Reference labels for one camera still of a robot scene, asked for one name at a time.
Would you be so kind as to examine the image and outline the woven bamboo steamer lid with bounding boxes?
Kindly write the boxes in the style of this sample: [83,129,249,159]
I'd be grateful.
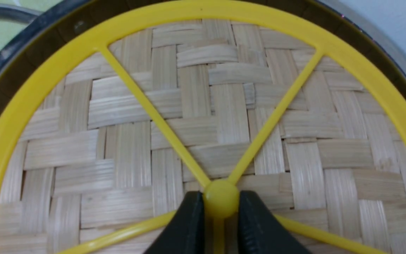
[0,0,406,254]

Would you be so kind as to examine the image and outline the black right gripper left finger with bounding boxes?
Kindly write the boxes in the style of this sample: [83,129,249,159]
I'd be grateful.
[145,191,205,254]

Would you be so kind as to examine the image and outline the stainless steel pot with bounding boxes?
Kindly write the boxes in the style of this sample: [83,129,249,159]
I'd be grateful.
[0,0,406,116]

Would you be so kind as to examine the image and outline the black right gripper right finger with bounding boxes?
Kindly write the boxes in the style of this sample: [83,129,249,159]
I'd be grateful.
[238,190,310,254]

